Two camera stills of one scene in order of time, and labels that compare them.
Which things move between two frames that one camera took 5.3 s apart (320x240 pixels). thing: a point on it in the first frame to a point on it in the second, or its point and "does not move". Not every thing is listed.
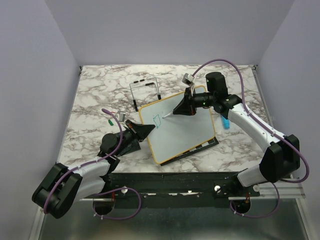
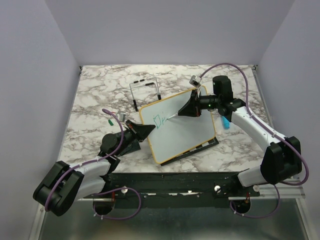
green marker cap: (110, 122) does not move
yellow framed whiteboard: (176, 134) does not move
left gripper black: (139, 131) does not move
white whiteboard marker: (168, 114) to (175, 114)
